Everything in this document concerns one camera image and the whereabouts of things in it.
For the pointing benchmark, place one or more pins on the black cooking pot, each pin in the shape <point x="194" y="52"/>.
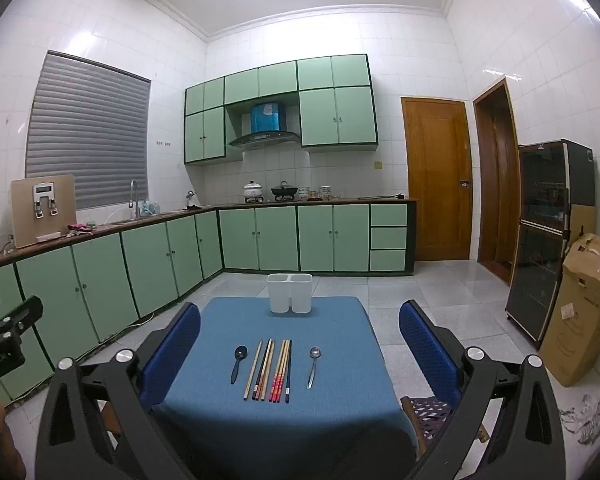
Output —
<point x="284" y="191"/>

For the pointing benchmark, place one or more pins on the red cloth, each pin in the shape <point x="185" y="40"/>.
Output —
<point x="80" y="230"/>

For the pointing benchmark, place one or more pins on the green lower kitchen cabinets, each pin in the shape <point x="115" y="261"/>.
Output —
<point x="275" y="237"/>

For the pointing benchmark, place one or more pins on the bottles beside sink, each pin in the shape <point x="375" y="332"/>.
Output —
<point x="150" y="208"/>

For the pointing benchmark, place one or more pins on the metal spoon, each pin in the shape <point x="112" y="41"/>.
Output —
<point x="315" y="352"/>

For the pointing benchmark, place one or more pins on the reddish brown chopstick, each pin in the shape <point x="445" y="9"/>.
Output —
<point x="261" y="370"/>
<point x="264" y="370"/>

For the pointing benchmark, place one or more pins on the black range hood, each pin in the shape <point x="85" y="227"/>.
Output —
<point x="265" y="139"/>

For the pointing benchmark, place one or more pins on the blue hood chimney cover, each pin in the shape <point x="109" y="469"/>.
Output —
<point x="267" y="116"/>

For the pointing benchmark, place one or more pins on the closed wooden door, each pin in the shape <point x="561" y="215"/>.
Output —
<point x="437" y="180"/>

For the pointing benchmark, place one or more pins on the white cooking pot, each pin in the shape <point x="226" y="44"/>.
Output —
<point x="253" y="192"/>

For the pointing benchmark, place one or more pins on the small kettle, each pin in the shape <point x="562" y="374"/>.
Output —
<point x="193" y="201"/>

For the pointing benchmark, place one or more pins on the metal kitchen faucet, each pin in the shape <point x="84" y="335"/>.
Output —
<point x="134" y="197"/>

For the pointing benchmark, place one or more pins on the chair with dotted cushion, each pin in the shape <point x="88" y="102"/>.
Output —
<point x="432" y="415"/>

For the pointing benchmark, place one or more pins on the white twin utensil holder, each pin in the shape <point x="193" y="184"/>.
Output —
<point x="280" y="292"/>

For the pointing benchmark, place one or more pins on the brown wooden chair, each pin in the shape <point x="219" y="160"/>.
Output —
<point x="111" y="417"/>

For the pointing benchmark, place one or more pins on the grey window blind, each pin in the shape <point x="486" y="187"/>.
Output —
<point x="87" y="130"/>

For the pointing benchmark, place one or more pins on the green upper wall cabinets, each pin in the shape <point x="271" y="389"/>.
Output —
<point x="330" y="115"/>

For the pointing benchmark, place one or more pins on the blue tablecloth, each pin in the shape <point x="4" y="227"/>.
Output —
<point x="330" y="400"/>

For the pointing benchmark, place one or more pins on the jars and bowls on counter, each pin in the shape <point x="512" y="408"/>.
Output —
<point x="320" y="192"/>

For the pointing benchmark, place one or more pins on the black glass-front cabinet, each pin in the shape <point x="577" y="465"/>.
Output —
<point x="545" y="240"/>

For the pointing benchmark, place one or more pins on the black spoon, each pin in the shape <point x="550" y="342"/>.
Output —
<point x="240" y="352"/>

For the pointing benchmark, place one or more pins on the wooden door frame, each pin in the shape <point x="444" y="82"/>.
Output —
<point x="497" y="185"/>

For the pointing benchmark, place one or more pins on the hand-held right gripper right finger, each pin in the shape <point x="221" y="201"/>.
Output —
<point x="427" y="355"/>

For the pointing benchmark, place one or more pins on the brown cardboard box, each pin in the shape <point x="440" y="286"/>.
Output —
<point x="580" y="310"/>

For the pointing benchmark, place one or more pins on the crumpled plastic bag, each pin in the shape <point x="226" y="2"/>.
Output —
<point x="587" y="422"/>

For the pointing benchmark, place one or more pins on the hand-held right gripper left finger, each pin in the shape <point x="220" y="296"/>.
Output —
<point x="172" y="355"/>

